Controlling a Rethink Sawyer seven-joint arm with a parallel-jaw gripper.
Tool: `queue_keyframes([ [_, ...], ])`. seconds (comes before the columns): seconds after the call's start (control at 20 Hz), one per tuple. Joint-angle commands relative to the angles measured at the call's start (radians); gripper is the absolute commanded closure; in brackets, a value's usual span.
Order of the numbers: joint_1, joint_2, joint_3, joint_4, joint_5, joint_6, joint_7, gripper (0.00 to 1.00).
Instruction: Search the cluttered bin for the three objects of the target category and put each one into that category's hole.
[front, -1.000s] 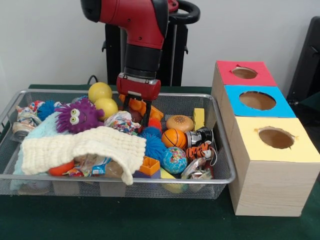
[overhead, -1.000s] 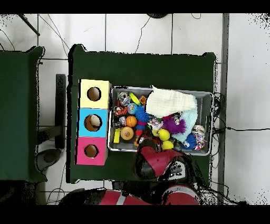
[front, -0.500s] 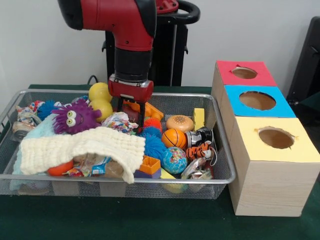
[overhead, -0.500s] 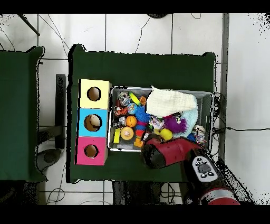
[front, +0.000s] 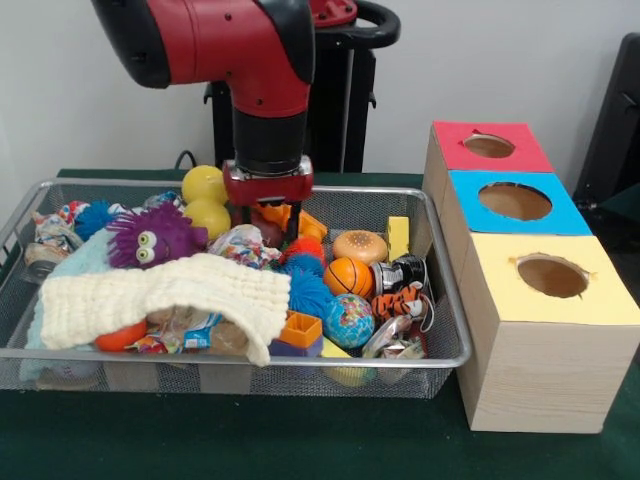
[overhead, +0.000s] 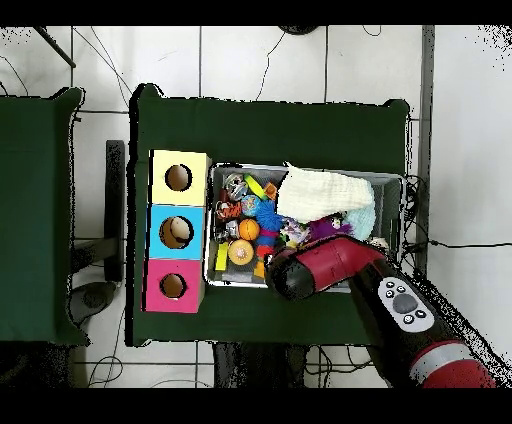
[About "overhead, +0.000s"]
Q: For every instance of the shallow clear mesh bin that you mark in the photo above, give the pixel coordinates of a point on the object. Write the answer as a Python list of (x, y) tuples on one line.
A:
[(388, 192)]

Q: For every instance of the cream waffle cloth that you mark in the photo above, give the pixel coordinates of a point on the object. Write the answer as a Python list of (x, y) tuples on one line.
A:
[(324, 194)]

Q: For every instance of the black round base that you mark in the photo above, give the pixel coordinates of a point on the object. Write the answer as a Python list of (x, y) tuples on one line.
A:
[(298, 29)]

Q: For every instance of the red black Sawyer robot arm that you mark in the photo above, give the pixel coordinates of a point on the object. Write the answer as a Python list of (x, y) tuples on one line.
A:
[(376, 288)]

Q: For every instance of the dark green table cloth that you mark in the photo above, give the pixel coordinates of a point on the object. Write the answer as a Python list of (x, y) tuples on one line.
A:
[(176, 120)]

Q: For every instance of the blue patterned ball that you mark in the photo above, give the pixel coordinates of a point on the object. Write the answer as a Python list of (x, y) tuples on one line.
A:
[(250, 205)]

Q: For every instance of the crushed silver can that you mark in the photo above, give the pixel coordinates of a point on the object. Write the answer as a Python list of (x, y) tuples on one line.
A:
[(236, 186)]

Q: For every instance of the light blue knitted cloth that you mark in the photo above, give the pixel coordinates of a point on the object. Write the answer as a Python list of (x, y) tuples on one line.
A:
[(362, 218)]

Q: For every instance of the purple spiky ball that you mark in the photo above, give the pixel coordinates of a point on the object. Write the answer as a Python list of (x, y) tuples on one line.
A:
[(326, 227)]

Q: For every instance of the large blue spiky ball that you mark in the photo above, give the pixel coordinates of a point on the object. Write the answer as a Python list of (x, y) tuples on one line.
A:
[(269, 218)]

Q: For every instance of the orange basketball toy ball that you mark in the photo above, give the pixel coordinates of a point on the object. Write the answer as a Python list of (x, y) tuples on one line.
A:
[(249, 230)]

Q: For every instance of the black panel on stand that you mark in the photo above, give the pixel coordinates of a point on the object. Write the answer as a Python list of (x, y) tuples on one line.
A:
[(115, 208)]

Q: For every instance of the wooden box with three holes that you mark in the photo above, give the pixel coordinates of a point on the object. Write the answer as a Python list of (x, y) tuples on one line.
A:
[(178, 216)]

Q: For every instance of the side table with green cloth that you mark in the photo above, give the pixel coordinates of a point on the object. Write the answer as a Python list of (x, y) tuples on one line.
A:
[(32, 264)]

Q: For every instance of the yellow-green plastic toy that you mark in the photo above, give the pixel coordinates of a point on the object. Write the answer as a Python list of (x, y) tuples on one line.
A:
[(255, 186)]

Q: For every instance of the small yellow block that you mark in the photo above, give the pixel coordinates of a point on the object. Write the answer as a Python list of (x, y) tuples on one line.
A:
[(222, 257)]

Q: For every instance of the tan orange ball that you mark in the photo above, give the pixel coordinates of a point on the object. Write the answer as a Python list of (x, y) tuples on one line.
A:
[(240, 252)]

